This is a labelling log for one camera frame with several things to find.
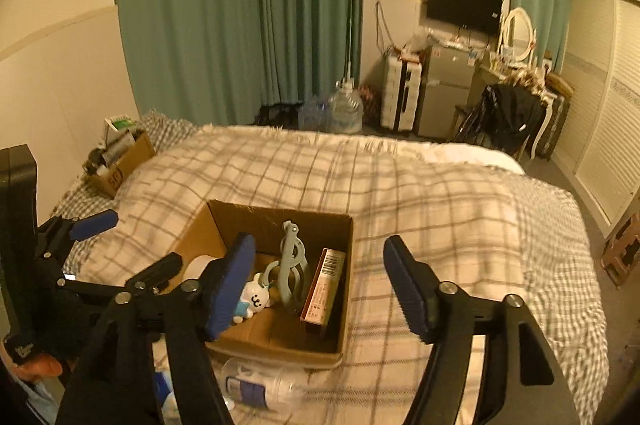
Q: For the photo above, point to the black wall television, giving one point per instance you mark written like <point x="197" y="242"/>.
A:
<point x="462" y="2"/>

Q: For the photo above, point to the white bear toy figure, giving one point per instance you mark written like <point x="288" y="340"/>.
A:
<point x="255" y="297"/>

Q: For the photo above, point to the large cardboard box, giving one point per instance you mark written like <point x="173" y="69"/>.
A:
<point x="280" y="340"/>

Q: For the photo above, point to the wide green curtain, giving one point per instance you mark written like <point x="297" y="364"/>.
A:
<point x="200" y="15"/>

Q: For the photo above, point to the clear plastic bottle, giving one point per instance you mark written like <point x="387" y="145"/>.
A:
<point x="260" y="387"/>

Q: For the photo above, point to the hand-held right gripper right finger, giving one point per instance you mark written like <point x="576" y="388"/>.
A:
<point x="410" y="292"/>

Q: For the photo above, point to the small cardboard box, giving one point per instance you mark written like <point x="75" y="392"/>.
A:
<point x="125" y="167"/>

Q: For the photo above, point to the small clear water bottle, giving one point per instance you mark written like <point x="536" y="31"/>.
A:
<point x="312" y="115"/>

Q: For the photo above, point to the green and white carton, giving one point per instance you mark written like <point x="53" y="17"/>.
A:
<point x="119" y="126"/>

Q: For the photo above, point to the dark bag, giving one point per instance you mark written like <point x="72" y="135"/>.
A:
<point x="277" y="114"/>

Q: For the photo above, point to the black jacket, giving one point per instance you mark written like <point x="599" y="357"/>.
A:
<point x="505" y="115"/>

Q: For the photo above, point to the white louvered wardrobe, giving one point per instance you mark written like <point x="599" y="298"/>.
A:
<point x="605" y="105"/>

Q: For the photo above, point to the red rectangular carton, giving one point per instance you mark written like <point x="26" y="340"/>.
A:
<point x="324" y="290"/>

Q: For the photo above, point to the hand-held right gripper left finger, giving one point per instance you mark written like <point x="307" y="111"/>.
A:
<point x="231" y="290"/>

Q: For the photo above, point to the white tape roll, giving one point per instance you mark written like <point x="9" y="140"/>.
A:
<point x="200" y="266"/>

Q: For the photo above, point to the person's left hand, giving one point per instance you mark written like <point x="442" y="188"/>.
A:
<point x="39" y="366"/>

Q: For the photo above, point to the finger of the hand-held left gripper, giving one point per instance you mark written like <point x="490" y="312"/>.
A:
<point x="95" y="225"/>
<point x="150" y="273"/>

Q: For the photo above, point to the large clear water jug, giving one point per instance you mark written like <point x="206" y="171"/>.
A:
<point x="345" y="110"/>

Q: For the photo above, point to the blue and white packet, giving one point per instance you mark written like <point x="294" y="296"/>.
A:
<point x="164" y="387"/>

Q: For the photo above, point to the grey small fridge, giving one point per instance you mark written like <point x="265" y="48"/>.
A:
<point x="445" y="100"/>

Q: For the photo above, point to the grey-blue plastic clip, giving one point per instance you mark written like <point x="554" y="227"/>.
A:
<point x="292" y="262"/>

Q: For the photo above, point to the brown wooden stool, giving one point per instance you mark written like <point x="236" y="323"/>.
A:
<point x="622" y="250"/>

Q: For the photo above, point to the grey checked bed sheet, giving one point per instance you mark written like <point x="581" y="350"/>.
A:
<point x="565" y="255"/>

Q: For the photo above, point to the white suitcase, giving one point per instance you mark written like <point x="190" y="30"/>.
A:
<point x="400" y="95"/>

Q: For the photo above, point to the white oval mirror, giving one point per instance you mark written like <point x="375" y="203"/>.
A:
<point x="517" y="32"/>

